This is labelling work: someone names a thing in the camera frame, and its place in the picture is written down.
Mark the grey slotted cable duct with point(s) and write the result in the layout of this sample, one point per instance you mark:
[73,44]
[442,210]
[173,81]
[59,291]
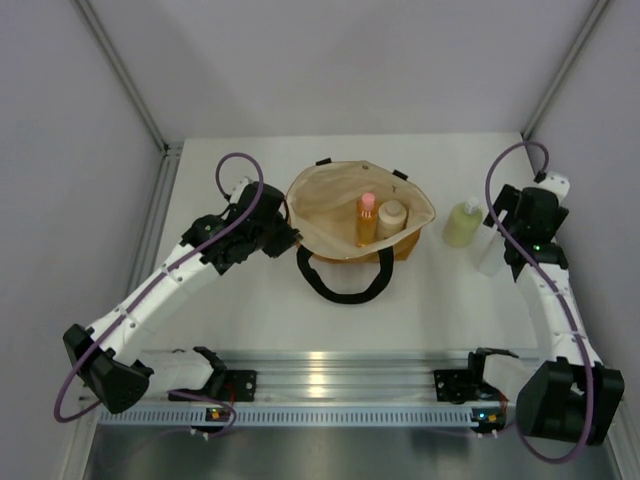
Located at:
[281,416]

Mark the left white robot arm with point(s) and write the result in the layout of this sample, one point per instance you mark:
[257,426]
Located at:
[127,328]

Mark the green pump bottle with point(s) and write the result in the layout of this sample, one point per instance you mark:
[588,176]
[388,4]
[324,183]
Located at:
[463,223]

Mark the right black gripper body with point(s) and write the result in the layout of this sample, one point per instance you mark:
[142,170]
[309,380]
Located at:
[508,200]

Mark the orange bottle pink cap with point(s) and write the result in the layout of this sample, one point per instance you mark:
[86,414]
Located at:
[366,219]

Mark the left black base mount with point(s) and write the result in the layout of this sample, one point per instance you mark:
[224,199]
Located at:
[226,386]

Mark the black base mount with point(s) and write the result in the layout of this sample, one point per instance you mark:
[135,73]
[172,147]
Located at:
[455,386]
[226,386]

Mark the aluminium mounting rail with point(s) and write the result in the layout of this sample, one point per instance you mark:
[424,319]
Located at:
[297,377]

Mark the tan canvas tote bag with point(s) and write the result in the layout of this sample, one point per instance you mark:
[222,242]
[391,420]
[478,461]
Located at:
[355,212]

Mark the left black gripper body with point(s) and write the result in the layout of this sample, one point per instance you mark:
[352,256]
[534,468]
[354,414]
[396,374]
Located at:
[274,239]

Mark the white bottle black cap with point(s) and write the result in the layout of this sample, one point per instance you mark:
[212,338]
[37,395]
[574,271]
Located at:
[492,259]

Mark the aluminium frame post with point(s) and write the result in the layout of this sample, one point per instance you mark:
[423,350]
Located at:
[577,46]
[106,45]

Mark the beige round bottle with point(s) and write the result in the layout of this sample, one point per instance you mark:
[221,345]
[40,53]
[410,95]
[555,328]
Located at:
[391,219]

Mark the left aluminium frame post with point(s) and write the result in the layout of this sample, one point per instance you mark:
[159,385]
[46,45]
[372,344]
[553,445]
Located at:
[106,45]

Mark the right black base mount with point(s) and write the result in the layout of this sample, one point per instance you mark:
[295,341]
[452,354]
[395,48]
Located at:
[455,386]

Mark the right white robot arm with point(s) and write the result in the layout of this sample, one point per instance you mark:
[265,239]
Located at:
[571,396]

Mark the right aluminium frame post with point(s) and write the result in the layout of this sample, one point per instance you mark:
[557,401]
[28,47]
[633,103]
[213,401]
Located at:
[577,46]

